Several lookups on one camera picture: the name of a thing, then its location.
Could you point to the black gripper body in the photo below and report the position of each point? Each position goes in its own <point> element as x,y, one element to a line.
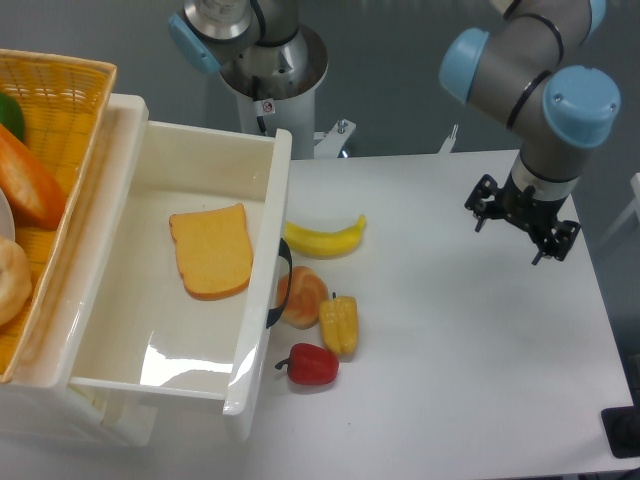
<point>536,217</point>

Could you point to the white top drawer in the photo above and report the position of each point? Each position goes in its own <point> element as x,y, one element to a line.
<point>147,345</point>

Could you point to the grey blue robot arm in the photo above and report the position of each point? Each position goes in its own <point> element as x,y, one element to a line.
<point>519,77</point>

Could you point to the yellow banana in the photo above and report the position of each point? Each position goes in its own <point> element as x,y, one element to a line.
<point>324,245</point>

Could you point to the yellow bell pepper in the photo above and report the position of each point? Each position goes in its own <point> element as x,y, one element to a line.
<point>339,324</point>

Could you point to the round knotted bread roll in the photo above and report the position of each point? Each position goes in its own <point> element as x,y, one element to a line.
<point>306,293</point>

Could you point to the black device at edge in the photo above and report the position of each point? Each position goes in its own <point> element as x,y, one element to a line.
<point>622,431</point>

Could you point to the red bell pepper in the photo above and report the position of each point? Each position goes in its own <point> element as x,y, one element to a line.
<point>310,365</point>

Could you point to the toast bread slice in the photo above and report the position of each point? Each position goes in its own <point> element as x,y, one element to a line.
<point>213,251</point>

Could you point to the yellow wicker basket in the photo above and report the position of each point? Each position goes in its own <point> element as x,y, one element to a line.
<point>63,100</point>

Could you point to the orange baguette loaf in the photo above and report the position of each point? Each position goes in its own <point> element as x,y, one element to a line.
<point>28,185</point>

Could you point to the pale bagel in basket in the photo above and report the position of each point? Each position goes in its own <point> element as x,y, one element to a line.
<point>16,283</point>

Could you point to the white plate in basket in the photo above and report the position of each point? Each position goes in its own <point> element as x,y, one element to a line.
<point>7,226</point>

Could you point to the green pepper in basket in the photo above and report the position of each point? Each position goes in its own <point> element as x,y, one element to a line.
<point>11,116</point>

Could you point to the white frame at right edge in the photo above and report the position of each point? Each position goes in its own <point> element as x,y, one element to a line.
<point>625,223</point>

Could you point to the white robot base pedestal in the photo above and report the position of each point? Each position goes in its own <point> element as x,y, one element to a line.
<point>275,88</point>

